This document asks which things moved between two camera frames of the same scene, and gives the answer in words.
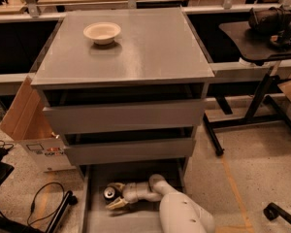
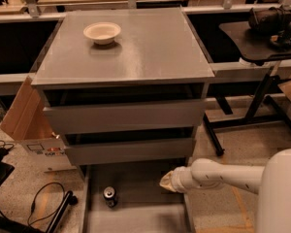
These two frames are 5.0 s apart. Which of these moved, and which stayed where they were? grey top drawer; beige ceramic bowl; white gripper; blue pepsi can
Moved: white gripper
Stayed: beige ceramic bowl; blue pepsi can; grey top drawer
